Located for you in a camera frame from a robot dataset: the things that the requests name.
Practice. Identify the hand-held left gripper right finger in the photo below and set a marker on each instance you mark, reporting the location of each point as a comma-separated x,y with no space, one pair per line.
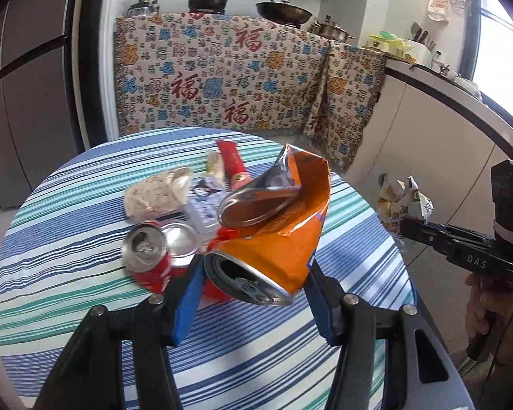
325,311

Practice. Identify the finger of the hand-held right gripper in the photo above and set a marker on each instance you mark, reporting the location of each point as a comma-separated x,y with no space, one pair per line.
427,235

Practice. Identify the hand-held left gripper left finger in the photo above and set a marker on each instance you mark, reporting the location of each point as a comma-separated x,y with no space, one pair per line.
184,307

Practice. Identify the white yellow snack bag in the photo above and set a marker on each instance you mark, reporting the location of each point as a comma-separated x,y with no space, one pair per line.
404,207

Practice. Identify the crushed orange can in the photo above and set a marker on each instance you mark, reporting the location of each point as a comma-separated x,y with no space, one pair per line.
260,260

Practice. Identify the orange foil snack bag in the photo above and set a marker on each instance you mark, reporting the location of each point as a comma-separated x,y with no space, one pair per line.
312,183

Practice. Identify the beige snack bar wrapper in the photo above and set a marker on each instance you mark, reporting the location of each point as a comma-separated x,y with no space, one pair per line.
216,166

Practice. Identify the red snack wrapper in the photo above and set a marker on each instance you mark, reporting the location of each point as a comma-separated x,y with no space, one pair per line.
233,162

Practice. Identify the person's right hand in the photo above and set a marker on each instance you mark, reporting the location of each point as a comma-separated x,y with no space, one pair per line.
479,307

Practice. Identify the crushed red can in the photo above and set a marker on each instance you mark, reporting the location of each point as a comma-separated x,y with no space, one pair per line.
213,292
151,271

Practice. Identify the white cartoon card packet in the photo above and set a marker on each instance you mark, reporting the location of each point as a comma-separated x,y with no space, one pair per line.
205,207

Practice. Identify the white kitchen counter cabinet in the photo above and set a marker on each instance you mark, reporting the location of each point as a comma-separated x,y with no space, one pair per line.
427,128

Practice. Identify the crumpled beige paper bag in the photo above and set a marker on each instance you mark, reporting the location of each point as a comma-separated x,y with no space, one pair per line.
154,196

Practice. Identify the striped tablecloth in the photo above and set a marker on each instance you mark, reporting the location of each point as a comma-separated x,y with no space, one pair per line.
89,179

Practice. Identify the white knife block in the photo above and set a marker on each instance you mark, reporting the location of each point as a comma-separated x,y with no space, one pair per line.
421,47

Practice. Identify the window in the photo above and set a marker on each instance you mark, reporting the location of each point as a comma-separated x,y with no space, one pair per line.
506,51

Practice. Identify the green and yellow plastic containers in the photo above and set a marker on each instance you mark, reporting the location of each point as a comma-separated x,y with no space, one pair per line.
384,42

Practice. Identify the steel pot with lid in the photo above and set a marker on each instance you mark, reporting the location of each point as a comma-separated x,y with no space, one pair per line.
331,30

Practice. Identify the printed blanket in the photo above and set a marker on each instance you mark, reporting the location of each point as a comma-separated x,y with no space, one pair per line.
188,72

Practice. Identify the black frying pan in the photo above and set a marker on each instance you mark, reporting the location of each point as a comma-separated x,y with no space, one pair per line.
284,10

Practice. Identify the grey refrigerator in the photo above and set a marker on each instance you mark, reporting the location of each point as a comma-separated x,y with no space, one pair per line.
25,94

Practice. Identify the black clay pot orange lid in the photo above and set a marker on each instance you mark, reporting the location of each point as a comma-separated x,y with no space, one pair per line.
207,0

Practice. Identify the hanging packet on wall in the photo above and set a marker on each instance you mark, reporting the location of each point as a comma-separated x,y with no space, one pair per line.
438,5

